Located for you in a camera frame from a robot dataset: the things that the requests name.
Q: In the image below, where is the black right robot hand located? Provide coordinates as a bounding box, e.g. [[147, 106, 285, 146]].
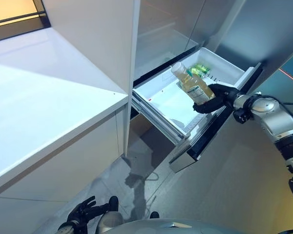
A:
[[192, 82, 240, 115]]

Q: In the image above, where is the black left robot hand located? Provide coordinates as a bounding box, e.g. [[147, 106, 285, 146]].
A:
[[65, 196, 113, 228]]

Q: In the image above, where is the yellow drink bottle white cap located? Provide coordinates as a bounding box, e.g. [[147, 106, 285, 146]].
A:
[[170, 61, 216, 106]]

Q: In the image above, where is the steel fridge drawer white bin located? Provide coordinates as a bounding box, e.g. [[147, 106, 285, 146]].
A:
[[132, 47, 264, 174]]

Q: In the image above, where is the stainless steel fridge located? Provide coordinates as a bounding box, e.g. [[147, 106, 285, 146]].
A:
[[130, 0, 293, 174]]

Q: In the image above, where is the silver left robot leg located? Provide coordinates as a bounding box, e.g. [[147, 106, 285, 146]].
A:
[[96, 196, 124, 233]]

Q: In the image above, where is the light green drink can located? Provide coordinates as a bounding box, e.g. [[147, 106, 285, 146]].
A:
[[194, 62, 210, 74]]

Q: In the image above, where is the white counter cabinet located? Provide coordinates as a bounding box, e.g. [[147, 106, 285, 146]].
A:
[[0, 28, 129, 234]]

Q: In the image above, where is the grey robot torso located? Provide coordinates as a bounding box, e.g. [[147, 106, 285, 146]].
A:
[[97, 218, 238, 234]]

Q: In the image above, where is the tall white side panel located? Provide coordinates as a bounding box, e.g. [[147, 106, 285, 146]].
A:
[[42, 0, 141, 158]]

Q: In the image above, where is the black framed amber window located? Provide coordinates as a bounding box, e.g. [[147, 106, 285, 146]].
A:
[[0, 0, 51, 44]]

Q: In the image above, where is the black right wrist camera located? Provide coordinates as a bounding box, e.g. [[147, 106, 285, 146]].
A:
[[233, 109, 251, 125]]

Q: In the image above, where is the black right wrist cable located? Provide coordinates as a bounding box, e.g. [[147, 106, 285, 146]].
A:
[[268, 96, 293, 107]]

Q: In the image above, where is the thin grey cord loop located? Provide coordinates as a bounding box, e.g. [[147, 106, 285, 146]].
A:
[[143, 172, 160, 182]]

